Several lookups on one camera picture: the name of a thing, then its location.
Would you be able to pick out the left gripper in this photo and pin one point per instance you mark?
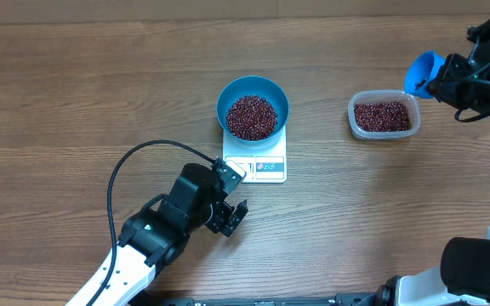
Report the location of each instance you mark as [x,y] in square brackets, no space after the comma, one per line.
[219,218]

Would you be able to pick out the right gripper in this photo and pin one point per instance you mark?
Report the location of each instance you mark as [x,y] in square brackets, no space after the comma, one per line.
[447,91]

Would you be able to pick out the blue plastic measuring scoop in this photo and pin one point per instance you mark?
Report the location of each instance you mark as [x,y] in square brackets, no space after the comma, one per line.
[423,70]

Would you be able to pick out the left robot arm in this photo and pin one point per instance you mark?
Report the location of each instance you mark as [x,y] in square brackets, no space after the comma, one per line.
[155,236]

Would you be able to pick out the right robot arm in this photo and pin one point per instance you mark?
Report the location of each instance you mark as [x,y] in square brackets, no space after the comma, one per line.
[463,275]

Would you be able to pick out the white digital kitchen scale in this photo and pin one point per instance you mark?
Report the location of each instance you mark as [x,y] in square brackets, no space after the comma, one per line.
[265,162]

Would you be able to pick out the blue metal bowl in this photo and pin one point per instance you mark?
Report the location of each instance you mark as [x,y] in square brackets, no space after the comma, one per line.
[252,109]

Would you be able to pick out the clear plastic container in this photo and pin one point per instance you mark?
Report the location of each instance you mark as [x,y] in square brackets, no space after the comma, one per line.
[383,114]

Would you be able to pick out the red beans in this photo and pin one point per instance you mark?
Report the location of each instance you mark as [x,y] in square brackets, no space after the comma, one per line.
[254,109]

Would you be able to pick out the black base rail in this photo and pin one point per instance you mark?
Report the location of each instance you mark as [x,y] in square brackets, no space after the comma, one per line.
[340,299]

